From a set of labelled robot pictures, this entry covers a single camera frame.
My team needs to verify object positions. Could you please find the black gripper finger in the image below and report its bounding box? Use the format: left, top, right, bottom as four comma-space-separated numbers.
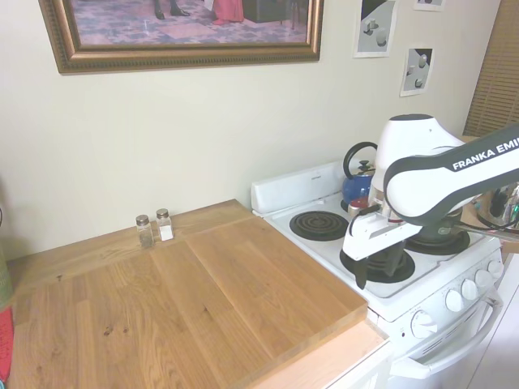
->
350, 259, 368, 290
384, 242, 407, 280

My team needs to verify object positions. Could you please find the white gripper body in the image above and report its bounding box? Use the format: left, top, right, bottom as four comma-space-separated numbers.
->
339, 212, 422, 264

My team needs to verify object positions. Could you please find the small black coil burner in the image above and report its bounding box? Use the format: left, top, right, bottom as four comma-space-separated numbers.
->
289, 211, 351, 242
339, 242, 416, 284

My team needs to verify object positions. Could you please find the white electric stove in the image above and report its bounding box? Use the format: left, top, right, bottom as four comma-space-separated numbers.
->
250, 159, 508, 389

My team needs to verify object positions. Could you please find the blue enamel kettle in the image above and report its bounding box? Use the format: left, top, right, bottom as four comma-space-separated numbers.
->
341, 141, 380, 208

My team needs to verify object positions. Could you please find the large black coil burner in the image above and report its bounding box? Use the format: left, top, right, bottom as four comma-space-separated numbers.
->
403, 230, 472, 257

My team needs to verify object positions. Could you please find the chrome electric kettle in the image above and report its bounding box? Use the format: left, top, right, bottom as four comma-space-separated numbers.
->
475, 181, 519, 235

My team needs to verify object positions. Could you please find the small grey paper print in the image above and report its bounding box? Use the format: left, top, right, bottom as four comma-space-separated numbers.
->
399, 47, 434, 98

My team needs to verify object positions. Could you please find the large wooden butcher board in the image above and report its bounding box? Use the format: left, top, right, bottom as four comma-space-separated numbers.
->
6, 198, 370, 389

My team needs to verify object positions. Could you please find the glass salt shaker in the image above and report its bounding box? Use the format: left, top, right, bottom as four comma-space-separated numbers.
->
155, 207, 175, 242

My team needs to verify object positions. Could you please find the brown window blind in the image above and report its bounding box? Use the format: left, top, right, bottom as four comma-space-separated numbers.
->
461, 0, 519, 141

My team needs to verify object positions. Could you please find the large grey paper print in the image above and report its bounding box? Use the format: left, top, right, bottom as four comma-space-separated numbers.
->
352, 0, 397, 59

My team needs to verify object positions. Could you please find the glass pepper shaker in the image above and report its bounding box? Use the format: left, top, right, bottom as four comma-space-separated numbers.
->
135, 214, 155, 250

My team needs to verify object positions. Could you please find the cropped grey paper print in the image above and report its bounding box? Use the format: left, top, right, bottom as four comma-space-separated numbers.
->
412, 0, 447, 13

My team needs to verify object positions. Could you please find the gold framed painting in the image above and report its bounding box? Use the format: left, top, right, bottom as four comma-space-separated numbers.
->
38, 0, 326, 75

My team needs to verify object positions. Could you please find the dark saucepan with metal handle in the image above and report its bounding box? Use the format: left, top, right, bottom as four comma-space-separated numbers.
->
405, 210, 468, 249

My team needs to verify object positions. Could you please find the white oven door handle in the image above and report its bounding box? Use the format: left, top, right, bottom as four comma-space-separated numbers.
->
390, 297, 504, 373

